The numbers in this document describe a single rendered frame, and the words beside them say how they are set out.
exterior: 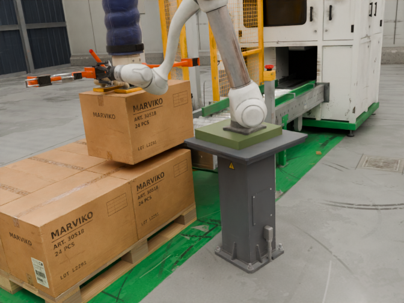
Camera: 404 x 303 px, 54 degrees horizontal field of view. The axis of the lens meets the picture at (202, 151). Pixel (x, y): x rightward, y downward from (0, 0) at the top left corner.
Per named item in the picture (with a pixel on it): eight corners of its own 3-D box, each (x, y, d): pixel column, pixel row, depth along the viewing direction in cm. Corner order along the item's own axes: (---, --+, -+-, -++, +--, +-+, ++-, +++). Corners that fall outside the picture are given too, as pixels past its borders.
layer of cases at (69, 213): (101, 179, 342) (94, 134, 329) (195, 201, 287) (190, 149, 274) (-43, 246, 250) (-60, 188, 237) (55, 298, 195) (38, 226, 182)
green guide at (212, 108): (270, 86, 486) (270, 78, 483) (278, 86, 480) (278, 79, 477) (195, 116, 362) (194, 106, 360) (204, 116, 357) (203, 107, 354)
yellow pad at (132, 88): (153, 84, 257) (152, 76, 256) (165, 85, 252) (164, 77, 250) (114, 92, 231) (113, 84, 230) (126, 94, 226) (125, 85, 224)
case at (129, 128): (151, 131, 298) (146, 78, 285) (194, 137, 275) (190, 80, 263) (88, 155, 252) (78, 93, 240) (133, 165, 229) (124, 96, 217)
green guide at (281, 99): (312, 87, 456) (312, 79, 453) (321, 88, 450) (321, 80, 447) (246, 121, 333) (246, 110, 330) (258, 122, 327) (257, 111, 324)
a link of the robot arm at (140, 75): (117, 80, 203) (134, 88, 214) (139, 80, 195) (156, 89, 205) (122, 59, 204) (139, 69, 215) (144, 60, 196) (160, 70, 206)
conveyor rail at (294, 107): (319, 100, 456) (320, 84, 450) (324, 101, 453) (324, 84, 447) (210, 166, 278) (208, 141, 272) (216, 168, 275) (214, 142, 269)
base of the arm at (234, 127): (272, 125, 223) (272, 116, 221) (246, 135, 208) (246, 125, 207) (247, 120, 235) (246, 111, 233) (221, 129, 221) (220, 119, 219)
